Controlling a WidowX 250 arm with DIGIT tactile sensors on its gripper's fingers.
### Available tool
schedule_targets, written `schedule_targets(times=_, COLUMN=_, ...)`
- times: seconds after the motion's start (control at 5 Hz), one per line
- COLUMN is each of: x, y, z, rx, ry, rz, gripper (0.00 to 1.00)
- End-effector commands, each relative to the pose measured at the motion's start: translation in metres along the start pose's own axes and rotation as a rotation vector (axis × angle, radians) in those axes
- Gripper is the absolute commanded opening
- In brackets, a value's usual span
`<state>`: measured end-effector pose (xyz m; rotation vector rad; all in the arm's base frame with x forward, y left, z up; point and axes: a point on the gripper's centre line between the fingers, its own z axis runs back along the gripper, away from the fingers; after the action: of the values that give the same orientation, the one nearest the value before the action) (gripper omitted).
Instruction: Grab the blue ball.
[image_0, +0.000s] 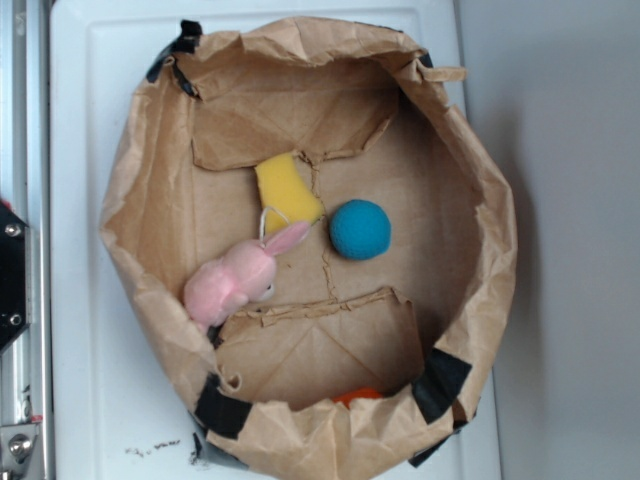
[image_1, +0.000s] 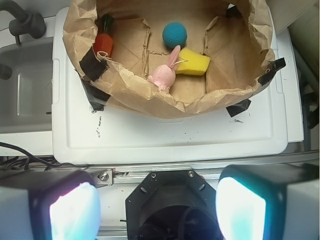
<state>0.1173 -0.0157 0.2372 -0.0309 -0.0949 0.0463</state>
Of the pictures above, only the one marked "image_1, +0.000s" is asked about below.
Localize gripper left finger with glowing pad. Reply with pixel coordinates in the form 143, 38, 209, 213
0, 170, 101, 240

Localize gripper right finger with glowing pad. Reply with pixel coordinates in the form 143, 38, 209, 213
215, 163, 320, 240

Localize blue ball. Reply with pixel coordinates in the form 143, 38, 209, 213
162, 22, 188, 49

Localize white plastic bin lid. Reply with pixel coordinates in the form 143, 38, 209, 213
51, 8, 288, 165

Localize grey toy sink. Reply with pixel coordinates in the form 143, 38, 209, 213
0, 37, 53, 134

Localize yellow sponge wedge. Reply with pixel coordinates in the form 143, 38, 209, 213
175, 47, 211, 76

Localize pink plush bunny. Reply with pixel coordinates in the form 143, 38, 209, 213
147, 45, 181, 93

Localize brown paper bag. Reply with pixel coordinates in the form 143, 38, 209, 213
63, 0, 277, 119

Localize orange toy carrot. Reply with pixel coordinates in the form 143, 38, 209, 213
93, 14, 114, 58

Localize dark grey toy faucet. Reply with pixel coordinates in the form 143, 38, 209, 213
0, 0, 47, 46

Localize aluminium frame rail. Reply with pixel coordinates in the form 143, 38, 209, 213
86, 150, 320, 188

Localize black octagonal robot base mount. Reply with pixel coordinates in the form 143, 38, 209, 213
125, 170, 224, 240

